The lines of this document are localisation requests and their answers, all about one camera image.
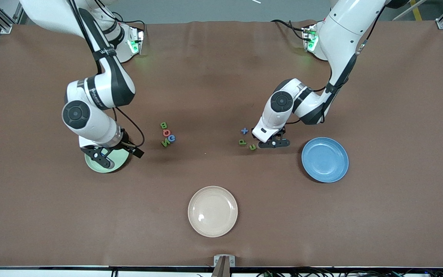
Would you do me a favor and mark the blue plate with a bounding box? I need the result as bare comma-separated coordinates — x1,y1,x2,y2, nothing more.
301,137,349,183

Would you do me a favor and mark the black right arm base cable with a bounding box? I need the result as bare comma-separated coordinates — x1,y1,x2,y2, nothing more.
112,10,147,27

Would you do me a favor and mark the black table edge strip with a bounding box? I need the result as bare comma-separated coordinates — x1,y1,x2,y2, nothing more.
0,265,443,271

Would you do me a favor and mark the brown table cloth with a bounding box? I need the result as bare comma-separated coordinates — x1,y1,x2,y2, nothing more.
0,20,443,269

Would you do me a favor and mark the tan mount post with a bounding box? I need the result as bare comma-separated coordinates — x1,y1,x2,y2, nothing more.
211,257,232,277

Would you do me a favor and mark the green plate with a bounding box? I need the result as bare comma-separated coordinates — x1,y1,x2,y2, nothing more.
84,147,131,173

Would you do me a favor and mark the black left arm base cable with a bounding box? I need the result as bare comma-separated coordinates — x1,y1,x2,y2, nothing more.
271,19,310,41

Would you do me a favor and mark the grey metal mount bracket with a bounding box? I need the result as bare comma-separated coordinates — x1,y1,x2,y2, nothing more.
213,255,236,267

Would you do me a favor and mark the black cable bundle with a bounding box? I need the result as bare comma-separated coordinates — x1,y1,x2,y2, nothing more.
256,269,443,277

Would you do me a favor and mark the beige plate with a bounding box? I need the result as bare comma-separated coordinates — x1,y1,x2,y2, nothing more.
188,186,238,238

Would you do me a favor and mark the black arm base cable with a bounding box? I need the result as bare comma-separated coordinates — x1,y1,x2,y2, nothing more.
271,19,310,41
112,10,147,27

